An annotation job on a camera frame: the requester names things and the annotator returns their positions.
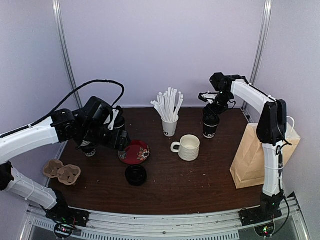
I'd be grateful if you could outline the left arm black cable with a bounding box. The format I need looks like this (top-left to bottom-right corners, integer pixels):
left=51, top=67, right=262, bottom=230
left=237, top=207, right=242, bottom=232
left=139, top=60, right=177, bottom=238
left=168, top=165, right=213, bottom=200
left=0, top=79, right=126, bottom=138

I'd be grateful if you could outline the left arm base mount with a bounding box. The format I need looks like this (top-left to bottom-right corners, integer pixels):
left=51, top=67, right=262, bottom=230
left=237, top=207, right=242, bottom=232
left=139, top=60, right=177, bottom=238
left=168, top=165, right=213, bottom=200
left=42, top=203, right=90, bottom=239

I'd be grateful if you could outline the stack of paper cups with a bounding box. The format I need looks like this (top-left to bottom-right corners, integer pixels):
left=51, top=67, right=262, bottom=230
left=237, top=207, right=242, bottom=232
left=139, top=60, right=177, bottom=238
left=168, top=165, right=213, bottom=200
left=79, top=141, right=96, bottom=158

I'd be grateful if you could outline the cardboard cup carrier tray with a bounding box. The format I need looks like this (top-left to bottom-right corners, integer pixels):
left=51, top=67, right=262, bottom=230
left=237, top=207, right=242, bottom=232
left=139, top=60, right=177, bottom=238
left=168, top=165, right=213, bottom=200
left=43, top=159, right=82, bottom=186

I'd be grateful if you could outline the paper cup holding straws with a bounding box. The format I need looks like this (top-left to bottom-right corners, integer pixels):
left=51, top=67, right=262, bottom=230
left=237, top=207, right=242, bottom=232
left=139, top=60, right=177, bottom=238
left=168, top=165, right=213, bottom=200
left=161, top=116, right=179, bottom=137

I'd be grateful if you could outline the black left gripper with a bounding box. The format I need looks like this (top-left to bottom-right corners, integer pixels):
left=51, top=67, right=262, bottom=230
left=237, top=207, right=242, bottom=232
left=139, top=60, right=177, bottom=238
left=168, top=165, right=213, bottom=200
left=80, top=123, right=131, bottom=151

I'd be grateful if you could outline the bundle of white wrapped straws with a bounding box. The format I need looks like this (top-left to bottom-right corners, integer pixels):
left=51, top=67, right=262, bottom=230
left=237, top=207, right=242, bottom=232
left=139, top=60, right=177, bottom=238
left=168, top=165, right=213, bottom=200
left=150, top=87, right=184, bottom=123

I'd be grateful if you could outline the stack of black lids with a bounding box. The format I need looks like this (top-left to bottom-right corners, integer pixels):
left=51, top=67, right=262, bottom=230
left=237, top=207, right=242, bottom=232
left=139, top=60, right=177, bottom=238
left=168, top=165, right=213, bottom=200
left=125, top=164, right=148, bottom=187

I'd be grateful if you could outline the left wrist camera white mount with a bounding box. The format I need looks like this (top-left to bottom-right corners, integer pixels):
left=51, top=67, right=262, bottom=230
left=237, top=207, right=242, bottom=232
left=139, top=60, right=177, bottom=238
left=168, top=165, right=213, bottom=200
left=105, top=106, right=123, bottom=131

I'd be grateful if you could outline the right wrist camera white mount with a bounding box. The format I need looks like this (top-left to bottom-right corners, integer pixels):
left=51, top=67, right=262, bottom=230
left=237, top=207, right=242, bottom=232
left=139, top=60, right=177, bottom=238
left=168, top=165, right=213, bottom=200
left=198, top=91, right=219, bottom=104

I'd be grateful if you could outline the black white paper cup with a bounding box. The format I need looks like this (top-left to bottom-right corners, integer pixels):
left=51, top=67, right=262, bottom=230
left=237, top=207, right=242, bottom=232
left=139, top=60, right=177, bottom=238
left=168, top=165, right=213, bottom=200
left=203, top=122, right=219, bottom=139
left=113, top=116, right=126, bottom=130

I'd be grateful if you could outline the aluminium front rail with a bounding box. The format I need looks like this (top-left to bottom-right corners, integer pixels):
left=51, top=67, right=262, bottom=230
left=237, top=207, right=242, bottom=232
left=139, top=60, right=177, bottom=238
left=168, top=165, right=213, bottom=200
left=24, top=197, right=305, bottom=240

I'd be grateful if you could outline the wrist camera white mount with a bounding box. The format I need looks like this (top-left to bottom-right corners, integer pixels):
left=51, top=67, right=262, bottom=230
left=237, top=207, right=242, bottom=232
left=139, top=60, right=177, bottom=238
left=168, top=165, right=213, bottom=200
left=198, top=91, right=219, bottom=104
left=105, top=106, right=123, bottom=131

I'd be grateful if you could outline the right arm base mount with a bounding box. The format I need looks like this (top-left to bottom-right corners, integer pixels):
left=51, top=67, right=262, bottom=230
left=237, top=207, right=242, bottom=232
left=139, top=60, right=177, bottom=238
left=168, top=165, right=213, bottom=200
left=238, top=195, right=282, bottom=238

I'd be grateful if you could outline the brown paper bag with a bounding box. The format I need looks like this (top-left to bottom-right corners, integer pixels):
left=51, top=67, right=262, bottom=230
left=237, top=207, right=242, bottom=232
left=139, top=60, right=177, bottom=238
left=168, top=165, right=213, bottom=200
left=230, top=116, right=301, bottom=189

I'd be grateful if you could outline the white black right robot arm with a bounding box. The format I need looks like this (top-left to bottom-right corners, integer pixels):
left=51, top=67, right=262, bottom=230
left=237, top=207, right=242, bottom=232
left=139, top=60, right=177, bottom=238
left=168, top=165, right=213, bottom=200
left=198, top=72, right=289, bottom=221

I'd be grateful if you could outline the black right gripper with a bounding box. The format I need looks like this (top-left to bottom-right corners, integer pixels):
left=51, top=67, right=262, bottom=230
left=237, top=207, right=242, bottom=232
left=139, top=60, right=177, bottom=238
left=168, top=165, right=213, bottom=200
left=203, top=90, right=233, bottom=122

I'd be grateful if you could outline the right aluminium wall post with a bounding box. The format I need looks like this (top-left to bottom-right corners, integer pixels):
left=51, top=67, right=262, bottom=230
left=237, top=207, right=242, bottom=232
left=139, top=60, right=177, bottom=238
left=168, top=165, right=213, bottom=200
left=241, top=0, right=273, bottom=111

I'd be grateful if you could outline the left aluminium wall post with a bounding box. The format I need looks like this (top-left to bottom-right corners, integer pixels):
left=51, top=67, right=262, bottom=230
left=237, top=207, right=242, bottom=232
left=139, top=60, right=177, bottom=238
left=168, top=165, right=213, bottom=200
left=51, top=0, right=82, bottom=110

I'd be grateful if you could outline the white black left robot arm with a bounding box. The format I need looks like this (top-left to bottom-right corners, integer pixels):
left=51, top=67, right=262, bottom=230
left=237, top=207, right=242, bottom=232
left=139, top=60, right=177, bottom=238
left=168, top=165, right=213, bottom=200
left=0, top=96, right=131, bottom=222

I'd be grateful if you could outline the red floral plate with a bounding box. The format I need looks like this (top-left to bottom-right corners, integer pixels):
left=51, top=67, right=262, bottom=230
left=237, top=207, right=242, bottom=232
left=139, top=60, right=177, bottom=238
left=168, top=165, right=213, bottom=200
left=118, top=140, right=151, bottom=165

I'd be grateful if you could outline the cream ceramic mug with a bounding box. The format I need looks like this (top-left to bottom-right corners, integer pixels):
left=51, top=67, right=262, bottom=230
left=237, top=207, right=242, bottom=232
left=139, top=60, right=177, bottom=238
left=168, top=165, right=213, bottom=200
left=170, top=134, right=201, bottom=162

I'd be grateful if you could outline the aluminium wall post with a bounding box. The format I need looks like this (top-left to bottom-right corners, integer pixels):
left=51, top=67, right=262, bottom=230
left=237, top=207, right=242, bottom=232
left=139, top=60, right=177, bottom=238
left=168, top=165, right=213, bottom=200
left=241, top=0, right=273, bottom=111
left=51, top=0, right=82, bottom=110

